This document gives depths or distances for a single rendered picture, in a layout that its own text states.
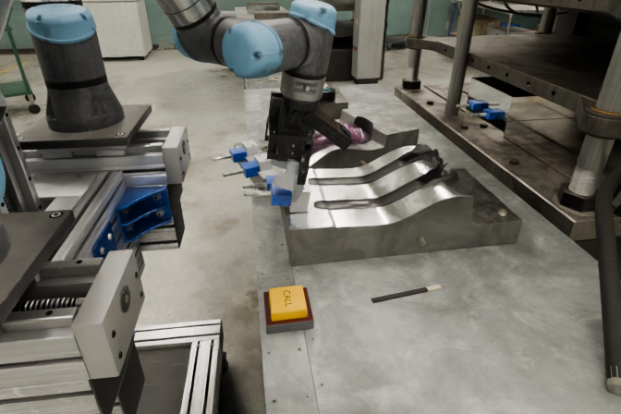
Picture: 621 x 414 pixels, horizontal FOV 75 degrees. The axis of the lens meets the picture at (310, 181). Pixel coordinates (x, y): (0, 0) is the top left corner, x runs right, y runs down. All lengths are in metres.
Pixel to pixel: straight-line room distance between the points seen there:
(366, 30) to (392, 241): 4.42
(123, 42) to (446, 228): 6.76
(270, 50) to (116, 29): 6.76
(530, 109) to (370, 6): 3.75
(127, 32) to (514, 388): 7.01
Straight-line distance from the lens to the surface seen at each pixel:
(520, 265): 0.95
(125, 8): 7.24
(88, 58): 0.95
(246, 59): 0.58
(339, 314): 0.75
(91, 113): 0.96
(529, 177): 1.37
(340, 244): 0.83
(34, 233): 0.63
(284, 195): 0.82
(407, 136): 1.26
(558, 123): 1.67
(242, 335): 1.81
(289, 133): 0.73
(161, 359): 1.52
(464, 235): 0.93
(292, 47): 0.61
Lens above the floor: 1.34
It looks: 28 degrees down
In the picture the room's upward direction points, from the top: straight up
